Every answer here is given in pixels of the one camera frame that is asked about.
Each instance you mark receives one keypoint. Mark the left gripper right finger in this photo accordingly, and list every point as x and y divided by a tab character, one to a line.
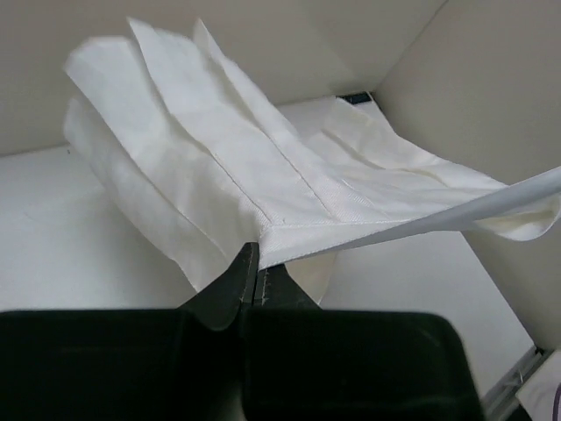
305	363

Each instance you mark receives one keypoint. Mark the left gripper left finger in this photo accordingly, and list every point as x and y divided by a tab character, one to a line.
163	364

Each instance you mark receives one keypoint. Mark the white skirt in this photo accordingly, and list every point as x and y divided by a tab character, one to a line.
198	159

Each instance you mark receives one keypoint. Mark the right blue corner label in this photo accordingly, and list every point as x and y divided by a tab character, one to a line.
357	98

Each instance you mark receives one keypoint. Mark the aluminium front rail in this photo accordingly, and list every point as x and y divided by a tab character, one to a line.
500	403

